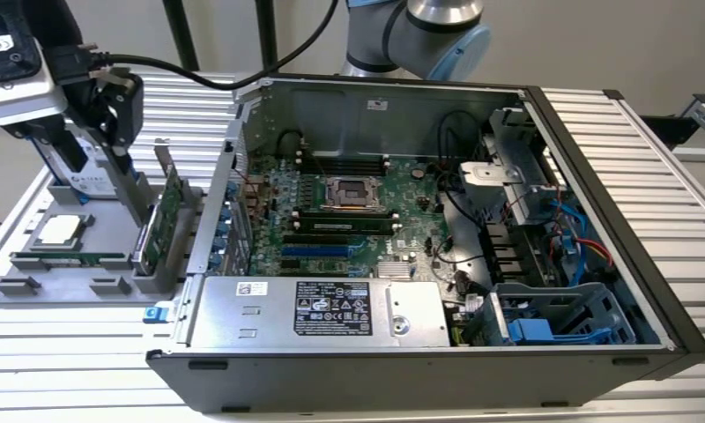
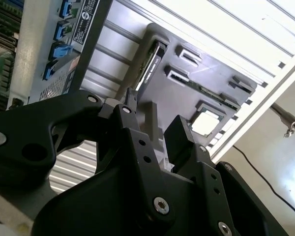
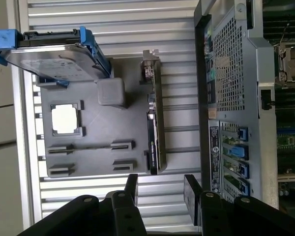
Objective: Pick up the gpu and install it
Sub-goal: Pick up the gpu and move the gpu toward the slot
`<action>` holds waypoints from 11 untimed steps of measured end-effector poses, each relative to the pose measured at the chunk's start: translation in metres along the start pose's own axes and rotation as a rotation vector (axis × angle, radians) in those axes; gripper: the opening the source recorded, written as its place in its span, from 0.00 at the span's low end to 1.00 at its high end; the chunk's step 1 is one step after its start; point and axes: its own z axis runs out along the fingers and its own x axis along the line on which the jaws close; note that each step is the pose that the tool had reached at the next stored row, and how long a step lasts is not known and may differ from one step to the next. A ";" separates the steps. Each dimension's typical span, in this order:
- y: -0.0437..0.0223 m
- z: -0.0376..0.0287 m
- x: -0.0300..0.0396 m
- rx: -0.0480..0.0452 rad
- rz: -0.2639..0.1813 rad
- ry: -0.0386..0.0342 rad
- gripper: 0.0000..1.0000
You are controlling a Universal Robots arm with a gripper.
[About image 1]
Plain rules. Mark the green motherboard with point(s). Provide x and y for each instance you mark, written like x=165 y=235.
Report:
x=410 y=207

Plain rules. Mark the silver coin battery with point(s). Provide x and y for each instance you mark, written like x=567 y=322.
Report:
x=419 y=171

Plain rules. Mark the open black PC case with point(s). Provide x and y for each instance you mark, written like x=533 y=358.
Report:
x=387 y=379

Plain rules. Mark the grey metal drive bay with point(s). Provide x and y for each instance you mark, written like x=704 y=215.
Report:
x=505 y=141

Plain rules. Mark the silver finned heatsink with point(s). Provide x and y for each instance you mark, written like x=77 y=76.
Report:
x=395 y=269

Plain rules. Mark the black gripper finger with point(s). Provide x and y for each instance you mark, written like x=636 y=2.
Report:
x=66 y=150
x=130 y=110

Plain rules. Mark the long black expansion slot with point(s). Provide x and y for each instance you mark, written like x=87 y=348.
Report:
x=317 y=240

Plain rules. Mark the silver CPU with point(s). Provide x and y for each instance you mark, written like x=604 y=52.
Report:
x=58 y=230

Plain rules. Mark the blue drive carrier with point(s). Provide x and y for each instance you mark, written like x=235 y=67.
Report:
x=529 y=330

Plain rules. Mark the blue expansion slot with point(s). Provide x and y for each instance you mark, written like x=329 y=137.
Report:
x=317 y=252

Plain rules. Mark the short black expansion slot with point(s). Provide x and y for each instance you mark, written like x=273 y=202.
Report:
x=290 y=264

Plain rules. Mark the RAM stick with white label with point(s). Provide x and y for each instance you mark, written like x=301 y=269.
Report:
x=329 y=225

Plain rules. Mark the green graphics card black shroud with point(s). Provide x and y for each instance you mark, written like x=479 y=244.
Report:
x=166 y=211

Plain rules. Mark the black stand post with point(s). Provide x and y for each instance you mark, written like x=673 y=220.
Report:
x=266 y=26
x=182 y=35

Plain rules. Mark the blue case latch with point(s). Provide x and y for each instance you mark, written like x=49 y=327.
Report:
x=151 y=314

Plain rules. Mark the black RAM slot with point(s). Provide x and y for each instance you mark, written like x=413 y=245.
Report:
x=346 y=160
x=346 y=155
x=346 y=210
x=346 y=170
x=346 y=216
x=346 y=165

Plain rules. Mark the hard disk in blue carrier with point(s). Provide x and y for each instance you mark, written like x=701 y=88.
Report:
x=95 y=183

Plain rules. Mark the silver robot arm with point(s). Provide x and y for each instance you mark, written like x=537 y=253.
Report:
x=381 y=39

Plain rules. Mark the grey power supply unit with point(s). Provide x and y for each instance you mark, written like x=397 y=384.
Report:
x=251 y=321

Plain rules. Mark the grey drive cage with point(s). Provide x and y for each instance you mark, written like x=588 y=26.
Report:
x=588 y=299

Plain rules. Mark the CPU socket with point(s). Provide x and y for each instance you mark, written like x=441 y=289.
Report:
x=349 y=191

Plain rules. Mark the grey parts rack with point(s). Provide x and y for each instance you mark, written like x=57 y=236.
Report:
x=107 y=238

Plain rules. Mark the green RAM stick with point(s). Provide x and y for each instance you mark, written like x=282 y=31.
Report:
x=63 y=257

